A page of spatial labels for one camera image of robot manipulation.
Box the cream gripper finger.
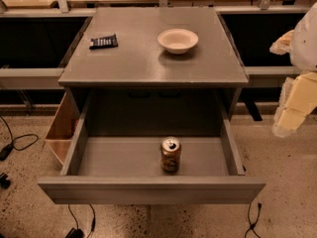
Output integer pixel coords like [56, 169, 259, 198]
[269, 30, 293, 56]
[272, 72, 317, 138]

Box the orange soda can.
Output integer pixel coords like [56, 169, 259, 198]
[160, 137, 181, 173]

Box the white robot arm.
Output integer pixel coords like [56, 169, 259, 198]
[269, 3, 317, 138]

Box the grey cabinet counter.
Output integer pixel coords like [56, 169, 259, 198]
[57, 6, 250, 138]

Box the open grey top drawer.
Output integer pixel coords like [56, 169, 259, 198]
[38, 92, 265, 204]

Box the white ceramic bowl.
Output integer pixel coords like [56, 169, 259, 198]
[158, 29, 199, 55]

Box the wooden side box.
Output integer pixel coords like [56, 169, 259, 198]
[45, 93, 79, 164]

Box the black plug floor left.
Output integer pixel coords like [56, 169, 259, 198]
[0, 173, 11, 189]

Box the grey shelf rail right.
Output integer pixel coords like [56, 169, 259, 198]
[245, 66, 301, 88]

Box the grey shelf rail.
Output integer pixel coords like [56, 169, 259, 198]
[0, 68, 63, 90]
[245, 66, 301, 88]

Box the black cable right floor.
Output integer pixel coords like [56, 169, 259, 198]
[244, 201, 264, 238]

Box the black cable floor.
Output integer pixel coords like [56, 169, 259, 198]
[244, 201, 264, 238]
[0, 115, 40, 162]

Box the grey shelf rail left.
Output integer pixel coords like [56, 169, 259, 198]
[0, 68, 63, 90]

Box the black cable under drawer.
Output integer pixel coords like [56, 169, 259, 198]
[64, 204, 97, 238]

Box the black cable left floor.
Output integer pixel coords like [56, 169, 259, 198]
[0, 115, 40, 162]

